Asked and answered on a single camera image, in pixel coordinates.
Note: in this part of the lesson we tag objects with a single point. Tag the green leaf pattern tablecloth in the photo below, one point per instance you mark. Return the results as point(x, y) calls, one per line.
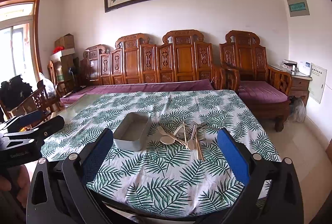
point(166, 180)

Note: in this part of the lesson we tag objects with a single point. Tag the plastic bag on floor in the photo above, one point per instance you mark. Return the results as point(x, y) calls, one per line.
point(297, 110)

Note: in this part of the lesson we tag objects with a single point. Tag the carved wooden long sofa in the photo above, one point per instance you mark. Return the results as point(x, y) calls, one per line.
point(183, 56)

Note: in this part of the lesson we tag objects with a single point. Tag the carved wooden armchair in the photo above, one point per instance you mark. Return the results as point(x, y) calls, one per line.
point(245, 59)

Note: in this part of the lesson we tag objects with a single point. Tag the wooden framed window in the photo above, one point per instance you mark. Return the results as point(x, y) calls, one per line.
point(19, 41)

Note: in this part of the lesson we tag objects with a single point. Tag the cream plastic fork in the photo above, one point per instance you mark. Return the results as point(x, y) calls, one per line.
point(163, 133)

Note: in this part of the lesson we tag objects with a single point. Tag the stacked cardboard boxes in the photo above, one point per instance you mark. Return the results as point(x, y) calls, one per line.
point(63, 58)

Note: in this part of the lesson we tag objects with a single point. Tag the person's left hand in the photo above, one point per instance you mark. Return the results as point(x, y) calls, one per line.
point(21, 183)

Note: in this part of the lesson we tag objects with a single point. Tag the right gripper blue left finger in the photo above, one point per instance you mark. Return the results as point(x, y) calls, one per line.
point(78, 170)

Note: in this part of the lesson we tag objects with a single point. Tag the grey wall electrical panel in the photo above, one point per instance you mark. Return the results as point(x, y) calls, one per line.
point(298, 8)

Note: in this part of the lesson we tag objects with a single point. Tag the wooden dining chair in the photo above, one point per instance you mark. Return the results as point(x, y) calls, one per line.
point(37, 101)

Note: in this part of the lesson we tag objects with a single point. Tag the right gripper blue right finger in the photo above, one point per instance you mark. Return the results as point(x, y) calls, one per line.
point(249, 169)

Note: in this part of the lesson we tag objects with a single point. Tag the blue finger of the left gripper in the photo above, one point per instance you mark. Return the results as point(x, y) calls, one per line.
point(15, 124)

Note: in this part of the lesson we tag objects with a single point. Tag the grey metal rectangular tray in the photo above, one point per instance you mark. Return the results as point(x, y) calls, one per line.
point(132, 132)

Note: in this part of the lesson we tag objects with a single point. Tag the dark brown wooden chopstick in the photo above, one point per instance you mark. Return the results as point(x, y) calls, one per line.
point(181, 137)

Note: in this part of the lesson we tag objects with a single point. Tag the purple armchair cushion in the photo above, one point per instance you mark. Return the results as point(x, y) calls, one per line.
point(260, 92)

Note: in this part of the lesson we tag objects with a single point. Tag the white wall distribution box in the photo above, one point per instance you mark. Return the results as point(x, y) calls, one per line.
point(317, 84)

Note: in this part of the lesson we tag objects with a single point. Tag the purple sofa cushion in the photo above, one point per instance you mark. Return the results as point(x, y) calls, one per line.
point(143, 87)

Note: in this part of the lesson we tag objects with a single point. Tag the cream plastic spoon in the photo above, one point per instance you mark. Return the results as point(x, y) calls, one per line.
point(190, 142)
point(171, 138)

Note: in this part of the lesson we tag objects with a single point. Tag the wooden side table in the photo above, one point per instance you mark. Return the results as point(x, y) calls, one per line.
point(300, 84)

